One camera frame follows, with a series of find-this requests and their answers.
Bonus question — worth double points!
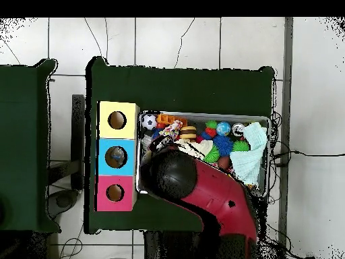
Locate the dark green table cloth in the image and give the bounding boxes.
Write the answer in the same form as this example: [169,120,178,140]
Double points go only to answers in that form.
[85,56,276,238]
[0,58,59,234]

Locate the orange plastic toy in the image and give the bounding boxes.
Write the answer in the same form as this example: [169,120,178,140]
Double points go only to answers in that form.
[156,113,189,128]

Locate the mint green cloth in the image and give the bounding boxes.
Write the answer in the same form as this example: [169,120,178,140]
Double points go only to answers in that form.
[228,121,269,188]

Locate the clear plastic packet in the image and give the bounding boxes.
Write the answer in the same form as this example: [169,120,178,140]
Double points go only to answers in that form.
[110,148,127,166]

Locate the clear shallow bin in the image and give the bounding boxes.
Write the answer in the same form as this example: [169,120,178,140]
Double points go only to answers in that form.
[136,111,273,200]

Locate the toy burger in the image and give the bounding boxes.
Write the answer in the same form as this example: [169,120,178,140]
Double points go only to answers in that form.
[179,125,198,141]

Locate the black and white soccer ball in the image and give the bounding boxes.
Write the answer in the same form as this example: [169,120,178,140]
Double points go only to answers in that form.
[140,113,158,132]

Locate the cream yellow cloth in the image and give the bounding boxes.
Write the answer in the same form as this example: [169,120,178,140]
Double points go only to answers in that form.
[175,139,214,159]

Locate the black cable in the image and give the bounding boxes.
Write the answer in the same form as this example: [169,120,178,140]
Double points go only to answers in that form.
[272,149,345,160]

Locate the wooden box with three holes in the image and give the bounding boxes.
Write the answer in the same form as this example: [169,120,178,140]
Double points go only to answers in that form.
[95,100,141,212]

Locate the colourful dotted packet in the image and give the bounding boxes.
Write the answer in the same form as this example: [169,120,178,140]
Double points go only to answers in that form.
[159,119,184,142]

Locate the brown rubber ball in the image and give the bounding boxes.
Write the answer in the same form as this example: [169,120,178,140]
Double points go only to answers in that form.
[217,156,232,171]

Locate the blue globe ball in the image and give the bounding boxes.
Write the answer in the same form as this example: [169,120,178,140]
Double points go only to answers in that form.
[216,121,232,136]

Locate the large blue spiky ball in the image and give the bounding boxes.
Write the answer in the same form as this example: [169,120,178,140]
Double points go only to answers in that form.
[212,134,234,158]

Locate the black stand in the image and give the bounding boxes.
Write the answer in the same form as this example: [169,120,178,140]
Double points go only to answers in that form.
[47,94,86,217]

